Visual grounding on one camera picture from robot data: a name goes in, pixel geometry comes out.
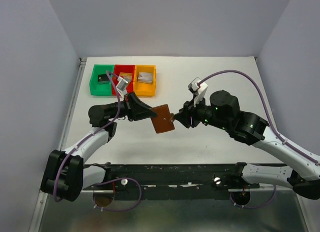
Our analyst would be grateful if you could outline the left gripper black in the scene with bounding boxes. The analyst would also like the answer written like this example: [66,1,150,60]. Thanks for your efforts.
[107,92,158,121]

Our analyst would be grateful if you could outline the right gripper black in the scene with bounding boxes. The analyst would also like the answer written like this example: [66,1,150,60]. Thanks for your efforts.
[173,92,230,131]

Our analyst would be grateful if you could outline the brown leather card holder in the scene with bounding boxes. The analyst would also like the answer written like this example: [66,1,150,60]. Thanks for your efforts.
[151,104,175,134]

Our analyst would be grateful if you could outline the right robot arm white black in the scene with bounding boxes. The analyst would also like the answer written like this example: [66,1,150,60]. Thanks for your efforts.
[174,90,320,200]

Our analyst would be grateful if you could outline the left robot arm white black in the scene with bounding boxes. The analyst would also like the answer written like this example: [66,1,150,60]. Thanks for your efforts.
[40,92,157,201]

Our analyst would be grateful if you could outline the silver card stack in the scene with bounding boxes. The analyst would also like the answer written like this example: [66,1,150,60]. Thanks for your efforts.
[137,72,153,84]

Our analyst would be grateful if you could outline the tan card stack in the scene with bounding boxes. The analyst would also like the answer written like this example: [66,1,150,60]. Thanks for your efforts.
[119,72,132,81]

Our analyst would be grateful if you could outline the orange plastic bin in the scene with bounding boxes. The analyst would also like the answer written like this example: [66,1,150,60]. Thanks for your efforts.
[133,65,157,97]

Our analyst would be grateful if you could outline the red plastic bin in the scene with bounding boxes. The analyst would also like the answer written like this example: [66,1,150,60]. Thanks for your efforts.
[111,64,136,96]

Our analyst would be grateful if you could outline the green plastic bin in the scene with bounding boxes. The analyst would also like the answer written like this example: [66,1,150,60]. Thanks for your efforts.
[89,64,115,96]

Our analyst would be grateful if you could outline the right white knob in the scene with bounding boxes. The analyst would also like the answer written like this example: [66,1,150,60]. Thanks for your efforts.
[213,177,221,185]

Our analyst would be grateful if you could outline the white knob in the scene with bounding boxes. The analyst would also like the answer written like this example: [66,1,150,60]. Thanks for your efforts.
[213,177,221,185]
[121,178,128,186]

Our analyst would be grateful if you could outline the left white knob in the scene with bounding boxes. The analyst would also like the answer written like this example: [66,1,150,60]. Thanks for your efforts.
[121,178,128,186]

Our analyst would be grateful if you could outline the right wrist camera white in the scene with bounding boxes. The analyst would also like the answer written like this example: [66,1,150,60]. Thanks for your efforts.
[188,77,208,107]

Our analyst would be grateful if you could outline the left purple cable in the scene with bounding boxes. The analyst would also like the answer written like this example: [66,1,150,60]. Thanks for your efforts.
[53,70,143,212]

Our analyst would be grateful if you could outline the purple cable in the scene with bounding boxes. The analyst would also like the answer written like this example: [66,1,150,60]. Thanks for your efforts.
[197,70,320,209]
[53,70,143,212]

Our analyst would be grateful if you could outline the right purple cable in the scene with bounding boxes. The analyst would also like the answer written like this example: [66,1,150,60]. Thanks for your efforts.
[197,70,320,209]

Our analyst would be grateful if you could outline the aluminium frame rail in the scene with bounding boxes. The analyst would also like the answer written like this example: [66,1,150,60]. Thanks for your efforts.
[28,57,88,231]

